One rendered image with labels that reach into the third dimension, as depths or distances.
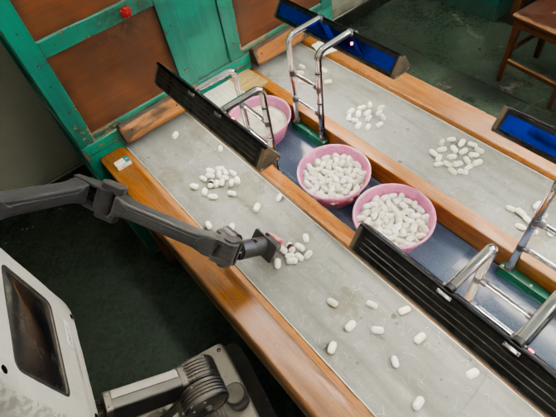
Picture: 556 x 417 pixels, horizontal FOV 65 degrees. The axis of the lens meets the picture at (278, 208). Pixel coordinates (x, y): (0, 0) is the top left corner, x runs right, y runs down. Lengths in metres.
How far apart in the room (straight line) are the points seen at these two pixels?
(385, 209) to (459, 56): 2.16
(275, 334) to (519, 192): 0.93
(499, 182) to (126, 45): 1.41
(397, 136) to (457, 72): 1.67
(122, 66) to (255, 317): 1.06
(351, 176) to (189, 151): 0.66
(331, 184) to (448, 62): 2.04
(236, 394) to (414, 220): 0.79
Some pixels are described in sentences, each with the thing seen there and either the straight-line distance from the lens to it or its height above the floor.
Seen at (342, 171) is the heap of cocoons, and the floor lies 0.74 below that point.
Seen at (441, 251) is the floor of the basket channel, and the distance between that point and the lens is 1.54.
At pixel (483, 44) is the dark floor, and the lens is 3.69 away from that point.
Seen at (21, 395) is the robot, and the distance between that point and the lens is 0.73.
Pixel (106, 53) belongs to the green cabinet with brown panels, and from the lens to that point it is 1.79.
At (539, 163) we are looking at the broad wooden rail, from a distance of 1.74.
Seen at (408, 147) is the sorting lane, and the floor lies 0.74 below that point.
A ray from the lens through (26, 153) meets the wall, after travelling 2.88.
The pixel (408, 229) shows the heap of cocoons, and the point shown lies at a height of 0.72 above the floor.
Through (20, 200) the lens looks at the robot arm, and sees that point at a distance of 1.19.
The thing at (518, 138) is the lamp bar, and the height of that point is 1.06.
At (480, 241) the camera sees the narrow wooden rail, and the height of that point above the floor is 0.73.
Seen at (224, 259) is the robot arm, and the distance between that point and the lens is 1.24.
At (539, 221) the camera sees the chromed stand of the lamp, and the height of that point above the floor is 0.97.
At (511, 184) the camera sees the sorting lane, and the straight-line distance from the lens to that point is 1.68.
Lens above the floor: 1.95
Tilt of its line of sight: 52 degrees down
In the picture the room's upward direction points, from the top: 12 degrees counter-clockwise
